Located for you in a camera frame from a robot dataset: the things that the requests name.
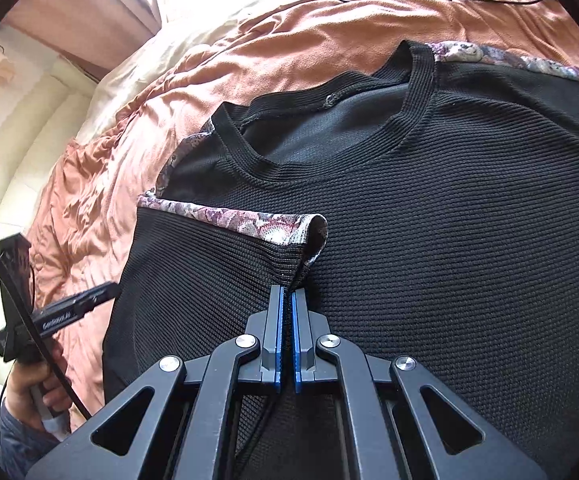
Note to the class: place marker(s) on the person's left hand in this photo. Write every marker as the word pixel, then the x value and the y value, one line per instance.
pixel 21 392

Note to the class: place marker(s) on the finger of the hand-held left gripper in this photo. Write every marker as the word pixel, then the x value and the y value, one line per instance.
pixel 96 296

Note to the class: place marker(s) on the cream hanging cloth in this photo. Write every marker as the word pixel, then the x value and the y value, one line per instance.
pixel 0 62

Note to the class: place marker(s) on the pink curtain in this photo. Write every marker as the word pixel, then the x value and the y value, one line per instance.
pixel 69 5

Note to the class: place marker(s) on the black shirt floral trim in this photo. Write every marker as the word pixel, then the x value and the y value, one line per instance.
pixel 444 210

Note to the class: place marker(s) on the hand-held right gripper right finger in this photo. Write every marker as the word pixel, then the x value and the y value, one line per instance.
pixel 297 340

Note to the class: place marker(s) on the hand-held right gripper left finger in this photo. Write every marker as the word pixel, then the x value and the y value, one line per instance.
pixel 280 340

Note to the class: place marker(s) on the brown blanket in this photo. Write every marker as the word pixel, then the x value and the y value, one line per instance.
pixel 319 25

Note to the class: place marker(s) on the person's left forearm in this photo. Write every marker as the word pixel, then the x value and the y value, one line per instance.
pixel 24 442

